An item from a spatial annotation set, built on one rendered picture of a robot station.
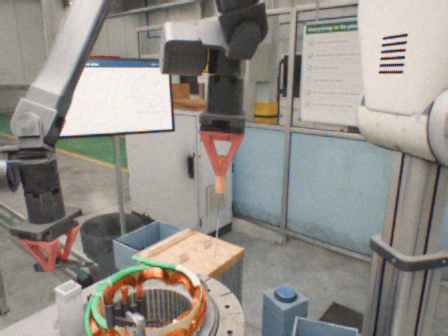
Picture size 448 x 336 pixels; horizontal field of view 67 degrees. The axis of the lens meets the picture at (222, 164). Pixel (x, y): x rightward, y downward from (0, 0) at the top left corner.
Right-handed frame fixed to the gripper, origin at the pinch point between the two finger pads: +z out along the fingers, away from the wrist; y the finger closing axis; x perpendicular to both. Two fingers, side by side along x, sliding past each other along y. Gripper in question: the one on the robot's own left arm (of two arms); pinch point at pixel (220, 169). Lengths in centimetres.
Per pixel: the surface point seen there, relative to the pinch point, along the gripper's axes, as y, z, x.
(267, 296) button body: -12.2, 30.9, 11.0
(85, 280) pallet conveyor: -57, 63, -52
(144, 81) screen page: -101, -10, -43
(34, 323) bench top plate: -29, 60, -55
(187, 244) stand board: -27.8, 28.7, -9.4
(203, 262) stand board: -19.4, 28.5, -4.0
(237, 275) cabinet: -25.1, 34.7, 4.3
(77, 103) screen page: -87, 0, -68
